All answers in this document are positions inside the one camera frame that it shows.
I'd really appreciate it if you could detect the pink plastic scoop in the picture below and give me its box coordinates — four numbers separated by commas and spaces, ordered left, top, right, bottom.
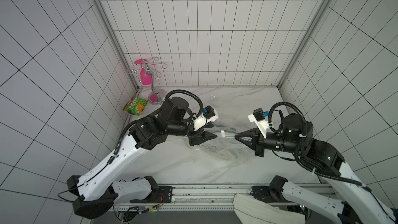
134, 59, 152, 86

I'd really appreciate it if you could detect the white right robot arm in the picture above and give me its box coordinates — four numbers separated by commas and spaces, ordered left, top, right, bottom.
235, 102, 398, 224

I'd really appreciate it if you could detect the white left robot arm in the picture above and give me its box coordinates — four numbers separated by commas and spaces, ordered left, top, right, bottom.
67, 90, 218, 219

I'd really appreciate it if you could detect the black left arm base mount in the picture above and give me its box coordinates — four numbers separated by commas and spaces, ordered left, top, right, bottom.
130, 176, 173, 203

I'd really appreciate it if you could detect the green snack packet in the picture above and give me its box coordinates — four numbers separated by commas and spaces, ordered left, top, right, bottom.
123, 96, 148, 116

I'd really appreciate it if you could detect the chrome cup holder stand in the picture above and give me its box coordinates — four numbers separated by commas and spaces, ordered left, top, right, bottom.
127, 57, 167, 105

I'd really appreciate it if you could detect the white striped cloth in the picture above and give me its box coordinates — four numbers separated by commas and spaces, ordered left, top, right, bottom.
233, 194, 305, 224

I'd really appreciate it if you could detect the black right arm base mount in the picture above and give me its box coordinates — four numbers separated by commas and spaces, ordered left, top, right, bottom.
250, 175, 295, 204

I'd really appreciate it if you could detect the clear plastic vacuum bag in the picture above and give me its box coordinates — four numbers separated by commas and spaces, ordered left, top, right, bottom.
176, 120, 255, 168

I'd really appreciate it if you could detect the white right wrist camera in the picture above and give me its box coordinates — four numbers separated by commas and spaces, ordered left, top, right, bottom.
248, 108, 270, 139

